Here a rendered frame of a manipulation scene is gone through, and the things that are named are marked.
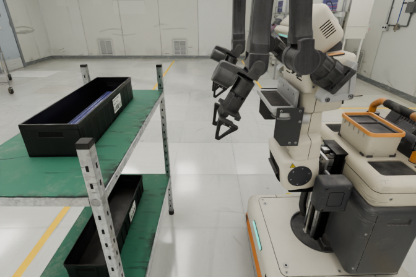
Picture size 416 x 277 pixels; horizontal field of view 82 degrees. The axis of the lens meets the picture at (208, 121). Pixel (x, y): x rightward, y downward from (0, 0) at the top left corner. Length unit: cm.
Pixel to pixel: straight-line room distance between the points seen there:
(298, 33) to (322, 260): 107
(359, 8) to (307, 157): 361
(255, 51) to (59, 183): 64
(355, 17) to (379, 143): 343
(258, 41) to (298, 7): 13
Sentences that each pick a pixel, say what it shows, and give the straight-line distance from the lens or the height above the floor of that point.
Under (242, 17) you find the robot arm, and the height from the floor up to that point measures 134.
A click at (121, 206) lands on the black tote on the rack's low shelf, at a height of 36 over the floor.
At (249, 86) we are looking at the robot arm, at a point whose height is 116.
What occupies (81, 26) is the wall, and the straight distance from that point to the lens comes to 895.
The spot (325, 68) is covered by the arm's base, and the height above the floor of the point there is 121.
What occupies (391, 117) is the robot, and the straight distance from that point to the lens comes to 144.
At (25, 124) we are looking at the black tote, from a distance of 87.
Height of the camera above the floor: 136
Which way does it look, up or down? 24 degrees down
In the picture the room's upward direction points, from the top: straight up
